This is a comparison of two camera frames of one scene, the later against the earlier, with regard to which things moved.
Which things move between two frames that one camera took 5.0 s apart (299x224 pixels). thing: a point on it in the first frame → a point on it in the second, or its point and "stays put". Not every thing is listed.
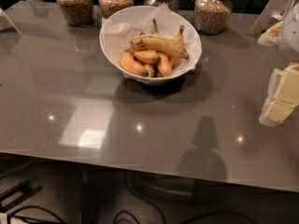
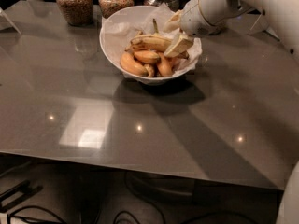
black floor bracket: x=23 y=188 stays put
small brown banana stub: x=150 y=70 stays put
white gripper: x=291 y=37 → x=193 y=19
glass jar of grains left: x=76 y=3 stays put
